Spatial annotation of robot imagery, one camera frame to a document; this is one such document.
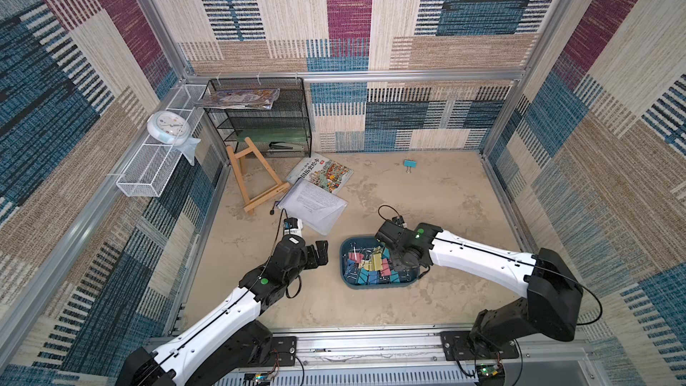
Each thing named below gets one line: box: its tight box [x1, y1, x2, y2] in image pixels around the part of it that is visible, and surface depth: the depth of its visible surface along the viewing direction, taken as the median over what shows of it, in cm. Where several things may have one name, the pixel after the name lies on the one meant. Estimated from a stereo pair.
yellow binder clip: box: [363, 255, 382, 271], surface depth 87 cm
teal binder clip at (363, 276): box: [357, 267, 370, 286], surface depth 87 cm
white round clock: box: [146, 110, 192, 147], surface depth 76 cm
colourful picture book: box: [285, 152, 355, 195], surface depth 117 cm
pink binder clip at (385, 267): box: [380, 257, 392, 277], surface depth 87 cm
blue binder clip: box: [368, 269, 380, 285], surface depth 86 cm
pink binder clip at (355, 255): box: [347, 250, 365, 264], surface depth 89 cm
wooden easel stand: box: [225, 136, 291, 216], surface depth 101 cm
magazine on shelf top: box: [194, 88, 281, 110], surface depth 89 cm
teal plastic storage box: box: [339, 235, 420, 289], surface depth 87 cm
